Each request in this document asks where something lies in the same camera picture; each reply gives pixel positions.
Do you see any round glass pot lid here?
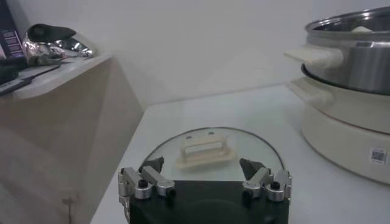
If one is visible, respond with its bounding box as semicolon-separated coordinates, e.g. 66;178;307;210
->
140;127;286;183

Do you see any small grey usb hub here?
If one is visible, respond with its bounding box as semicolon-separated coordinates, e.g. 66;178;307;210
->
0;77;33;97

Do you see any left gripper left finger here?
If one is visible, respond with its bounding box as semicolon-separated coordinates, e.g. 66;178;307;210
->
118;156;177;200

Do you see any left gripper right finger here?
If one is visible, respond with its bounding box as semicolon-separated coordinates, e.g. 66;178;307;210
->
239;157;293;202

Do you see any black usb hub cable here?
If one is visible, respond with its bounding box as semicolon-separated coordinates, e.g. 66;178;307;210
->
29;62;73;80

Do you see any white side table with laptop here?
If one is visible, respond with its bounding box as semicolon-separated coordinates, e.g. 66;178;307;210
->
0;53;144;224

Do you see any cream electric cooker base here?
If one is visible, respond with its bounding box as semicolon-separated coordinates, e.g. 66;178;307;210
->
286;75;390;186

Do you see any black open laptop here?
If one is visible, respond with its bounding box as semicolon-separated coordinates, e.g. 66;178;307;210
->
0;0;27;60

